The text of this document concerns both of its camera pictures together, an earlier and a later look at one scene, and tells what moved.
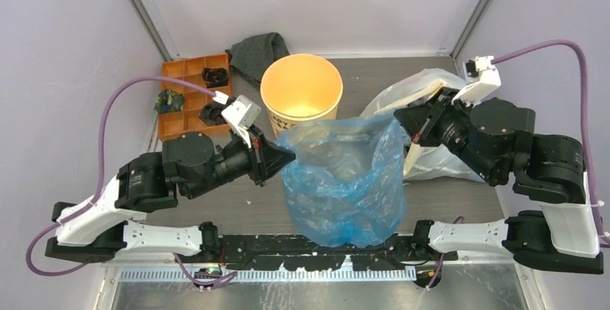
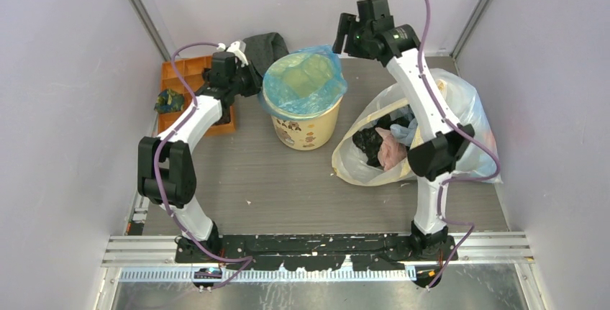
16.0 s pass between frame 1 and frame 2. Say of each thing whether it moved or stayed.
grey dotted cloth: stayed
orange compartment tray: stayed
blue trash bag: moved
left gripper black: moved
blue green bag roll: stayed
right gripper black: moved
